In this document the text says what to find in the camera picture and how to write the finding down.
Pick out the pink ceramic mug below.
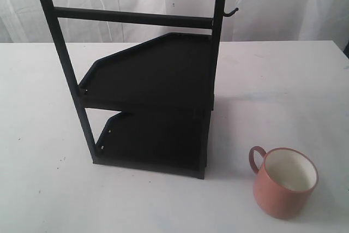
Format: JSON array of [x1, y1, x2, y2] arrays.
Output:
[[249, 146, 318, 220]]

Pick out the black two-tier metal rack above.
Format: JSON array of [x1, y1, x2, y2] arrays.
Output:
[[40, 0, 227, 179]]

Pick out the white backdrop curtain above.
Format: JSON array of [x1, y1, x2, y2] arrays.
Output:
[[1, 0, 348, 51]]

